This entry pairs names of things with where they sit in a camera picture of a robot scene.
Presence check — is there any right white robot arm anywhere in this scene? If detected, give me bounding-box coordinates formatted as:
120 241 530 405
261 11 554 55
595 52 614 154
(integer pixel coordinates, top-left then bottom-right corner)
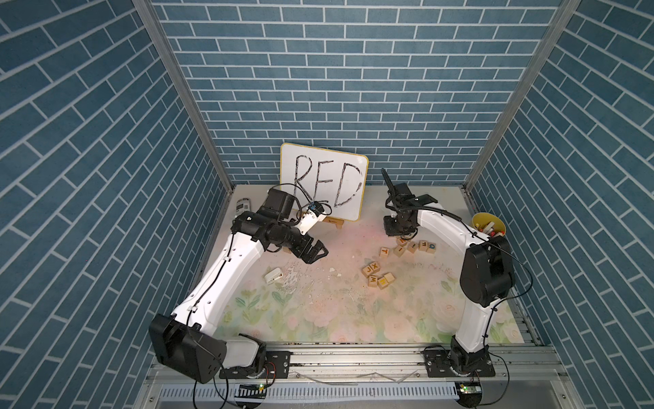
383 180 515 376

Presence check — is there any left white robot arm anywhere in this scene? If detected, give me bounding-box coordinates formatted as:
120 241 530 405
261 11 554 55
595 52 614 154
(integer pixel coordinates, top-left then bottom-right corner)
148 187 332 383

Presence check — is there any wooden block letter I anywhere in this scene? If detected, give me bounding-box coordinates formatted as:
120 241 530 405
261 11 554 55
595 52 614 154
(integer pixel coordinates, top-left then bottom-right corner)
393 245 406 257

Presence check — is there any wooden block letter J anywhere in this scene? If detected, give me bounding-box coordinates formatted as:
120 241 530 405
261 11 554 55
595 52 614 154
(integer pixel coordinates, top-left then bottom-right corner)
361 264 374 277

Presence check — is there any white eraser block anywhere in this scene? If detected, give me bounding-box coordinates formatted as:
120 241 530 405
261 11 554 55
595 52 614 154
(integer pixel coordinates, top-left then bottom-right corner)
264 268 284 285

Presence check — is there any wooden easel stand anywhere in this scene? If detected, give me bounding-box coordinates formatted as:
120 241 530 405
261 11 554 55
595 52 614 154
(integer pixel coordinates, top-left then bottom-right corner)
323 216 345 229

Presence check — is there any wooden block exclamation mark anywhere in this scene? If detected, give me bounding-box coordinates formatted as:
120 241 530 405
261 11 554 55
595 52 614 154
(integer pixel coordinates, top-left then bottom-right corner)
406 241 419 254

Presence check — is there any flag printed tin can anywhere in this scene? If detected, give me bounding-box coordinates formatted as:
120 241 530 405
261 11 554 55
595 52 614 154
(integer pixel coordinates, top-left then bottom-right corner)
235 198 251 216

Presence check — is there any shiny top wooden block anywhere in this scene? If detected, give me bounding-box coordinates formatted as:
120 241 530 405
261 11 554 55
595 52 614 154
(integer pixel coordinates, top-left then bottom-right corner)
377 277 389 289

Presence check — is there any yellow cup with markers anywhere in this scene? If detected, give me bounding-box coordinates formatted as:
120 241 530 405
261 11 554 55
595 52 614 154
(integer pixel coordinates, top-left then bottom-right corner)
472 212 507 239

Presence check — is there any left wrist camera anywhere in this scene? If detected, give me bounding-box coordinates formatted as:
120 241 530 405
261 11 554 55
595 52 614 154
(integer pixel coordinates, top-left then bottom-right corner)
297 201 326 235

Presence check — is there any white board yellow frame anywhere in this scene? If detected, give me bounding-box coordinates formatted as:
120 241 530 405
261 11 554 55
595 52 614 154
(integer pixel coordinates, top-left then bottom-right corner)
280 143 370 222

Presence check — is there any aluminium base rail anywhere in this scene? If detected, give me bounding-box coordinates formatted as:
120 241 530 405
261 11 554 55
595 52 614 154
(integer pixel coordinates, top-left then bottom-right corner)
135 344 582 408

